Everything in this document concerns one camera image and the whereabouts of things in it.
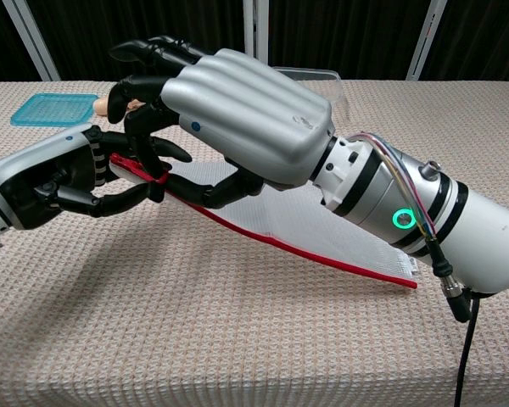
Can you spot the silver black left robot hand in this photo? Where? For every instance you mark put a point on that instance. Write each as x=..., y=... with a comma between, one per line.
x=34, y=163

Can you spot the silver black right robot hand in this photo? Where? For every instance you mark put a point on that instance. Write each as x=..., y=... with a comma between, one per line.
x=250, y=114

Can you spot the clear mesh zipper pouch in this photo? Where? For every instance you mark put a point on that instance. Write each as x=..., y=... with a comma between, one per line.
x=305, y=224

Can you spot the blue plastic lid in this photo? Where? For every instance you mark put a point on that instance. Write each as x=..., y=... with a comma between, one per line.
x=53, y=110

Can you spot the clear plastic container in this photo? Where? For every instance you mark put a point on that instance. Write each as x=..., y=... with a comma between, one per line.
x=337, y=89

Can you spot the black curtain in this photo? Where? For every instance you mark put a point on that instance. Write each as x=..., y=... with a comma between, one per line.
x=89, y=25
x=343, y=34
x=0, y=46
x=488, y=42

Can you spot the beige waffle tablecloth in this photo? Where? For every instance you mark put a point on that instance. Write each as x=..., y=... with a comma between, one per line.
x=152, y=330

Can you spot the white upright frame post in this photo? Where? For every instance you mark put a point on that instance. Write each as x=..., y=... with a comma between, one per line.
x=255, y=25

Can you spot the white slanted frame post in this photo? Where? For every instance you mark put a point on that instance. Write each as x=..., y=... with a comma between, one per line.
x=426, y=40
x=31, y=40

